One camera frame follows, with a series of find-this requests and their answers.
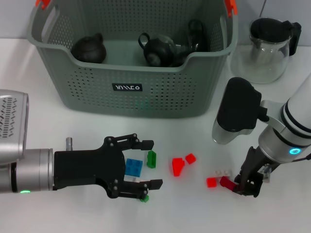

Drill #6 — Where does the black clay teapot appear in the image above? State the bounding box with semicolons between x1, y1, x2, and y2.
70;33;107;64

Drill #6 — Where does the red wedge toy brick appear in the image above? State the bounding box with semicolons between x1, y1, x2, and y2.
171;157;187;177

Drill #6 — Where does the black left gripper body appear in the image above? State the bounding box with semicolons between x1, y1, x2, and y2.
52;136;127;200

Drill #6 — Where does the white toy plate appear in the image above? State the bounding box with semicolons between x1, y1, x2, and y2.
214;168;232;177

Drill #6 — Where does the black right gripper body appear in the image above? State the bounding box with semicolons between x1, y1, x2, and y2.
239;145;268;187

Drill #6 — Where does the dark red curved toy brick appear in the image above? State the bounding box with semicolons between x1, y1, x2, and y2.
219;176;237;192

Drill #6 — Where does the glass pitcher with black lid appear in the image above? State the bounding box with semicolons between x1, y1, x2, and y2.
230;17;302;84

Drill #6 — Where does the orange bin handle clip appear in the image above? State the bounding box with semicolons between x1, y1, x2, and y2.
224;0;238;19
35;0;52;10

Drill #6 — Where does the grey-green perforated storage bin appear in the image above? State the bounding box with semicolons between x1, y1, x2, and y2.
26;0;239;119

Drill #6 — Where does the right gripper cable with connector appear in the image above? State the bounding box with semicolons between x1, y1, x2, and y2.
259;164;272;183

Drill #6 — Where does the blue toy brick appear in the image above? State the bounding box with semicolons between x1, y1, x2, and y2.
124;158;143;177

